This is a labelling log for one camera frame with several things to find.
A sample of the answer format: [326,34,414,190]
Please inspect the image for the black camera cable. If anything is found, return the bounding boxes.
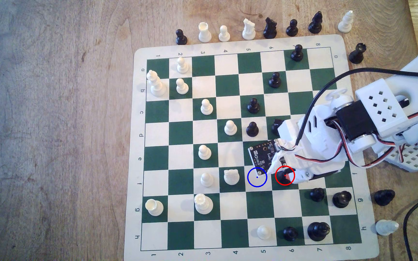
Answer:
[295,68,418,146]

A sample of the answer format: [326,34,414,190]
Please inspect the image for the black camera circuit board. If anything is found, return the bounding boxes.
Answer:
[248,140,281,167]

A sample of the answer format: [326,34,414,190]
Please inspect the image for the black chess king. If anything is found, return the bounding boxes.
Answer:
[307,221,331,242]

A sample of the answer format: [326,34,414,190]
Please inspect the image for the red white black servo wires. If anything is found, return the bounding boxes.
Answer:
[280,105,418,169]

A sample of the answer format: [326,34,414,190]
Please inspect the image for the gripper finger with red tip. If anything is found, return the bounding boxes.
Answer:
[290,167,313,185]
[266,152,286,179]

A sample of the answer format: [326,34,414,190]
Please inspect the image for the white robot base grid plate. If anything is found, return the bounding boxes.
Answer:
[383,142,418,173]

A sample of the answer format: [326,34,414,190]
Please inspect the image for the white chess king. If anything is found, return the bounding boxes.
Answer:
[147,70,167,97]

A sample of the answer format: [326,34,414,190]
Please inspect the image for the black chess rook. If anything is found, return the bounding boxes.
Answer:
[348,42,366,65]

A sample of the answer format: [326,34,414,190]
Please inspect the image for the black chess bishop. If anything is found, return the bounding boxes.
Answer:
[276,166,295,185]
[308,11,323,35]
[332,191,352,209]

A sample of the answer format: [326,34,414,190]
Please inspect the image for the green white chessboard mat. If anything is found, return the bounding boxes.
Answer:
[124,34,380,261]

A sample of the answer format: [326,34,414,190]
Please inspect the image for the white chess knight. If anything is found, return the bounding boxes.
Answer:
[242,18,256,41]
[224,168,240,186]

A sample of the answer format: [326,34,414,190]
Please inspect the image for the white chess rook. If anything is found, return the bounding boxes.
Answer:
[198,22,212,43]
[145,199,164,217]

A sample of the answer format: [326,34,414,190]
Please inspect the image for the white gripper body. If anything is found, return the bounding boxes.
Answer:
[277,104,348,176]

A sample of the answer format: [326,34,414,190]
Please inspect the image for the white chess queen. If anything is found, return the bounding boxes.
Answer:
[194,193,214,215]

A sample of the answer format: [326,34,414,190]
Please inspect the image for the white chess pawn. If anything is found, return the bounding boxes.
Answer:
[257,225,272,240]
[176,78,189,95]
[200,172,214,188]
[200,99,214,116]
[198,144,212,160]
[218,25,231,42]
[224,120,238,136]
[177,57,190,74]

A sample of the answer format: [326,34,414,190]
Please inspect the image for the white chess bishop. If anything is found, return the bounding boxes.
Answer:
[338,10,354,33]
[375,219,400,236]

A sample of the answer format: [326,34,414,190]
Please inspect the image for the black chess knight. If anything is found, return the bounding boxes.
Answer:
[263,17,278,39]
[271,118,284,137]

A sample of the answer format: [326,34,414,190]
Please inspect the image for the black chess piece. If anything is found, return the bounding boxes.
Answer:
[374,189,396,206]

